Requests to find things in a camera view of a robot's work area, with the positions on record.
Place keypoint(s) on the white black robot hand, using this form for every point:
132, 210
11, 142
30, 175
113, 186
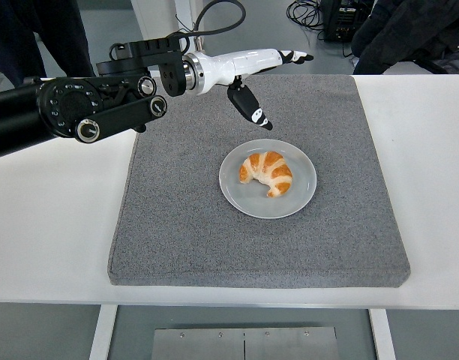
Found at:
244, 63

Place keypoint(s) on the golden croissant bread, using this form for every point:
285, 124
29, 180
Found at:
269, 170

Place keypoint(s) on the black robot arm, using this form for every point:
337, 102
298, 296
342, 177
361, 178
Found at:
64, 105

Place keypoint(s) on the pale grey round plate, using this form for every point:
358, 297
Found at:
252, 204

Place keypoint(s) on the black electronics box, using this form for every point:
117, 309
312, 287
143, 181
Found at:
338, 22

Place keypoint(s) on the person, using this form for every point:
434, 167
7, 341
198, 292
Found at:
409, 33

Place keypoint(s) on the grey speckled mat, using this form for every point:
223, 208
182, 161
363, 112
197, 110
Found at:
252, 247

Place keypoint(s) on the person's legs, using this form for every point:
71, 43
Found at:
12, 37

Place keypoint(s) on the white table leg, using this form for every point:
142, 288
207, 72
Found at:
382, 335
102, 333

